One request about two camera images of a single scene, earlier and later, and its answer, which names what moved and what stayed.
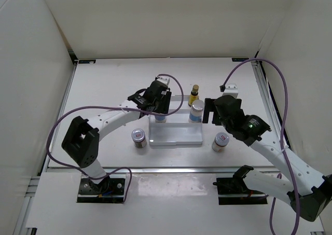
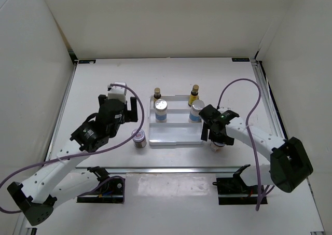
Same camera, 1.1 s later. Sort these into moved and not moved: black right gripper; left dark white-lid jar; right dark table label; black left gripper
Moved: black left gripper; black right gripper
Not moved: left dark white-lid jar; right dark table label
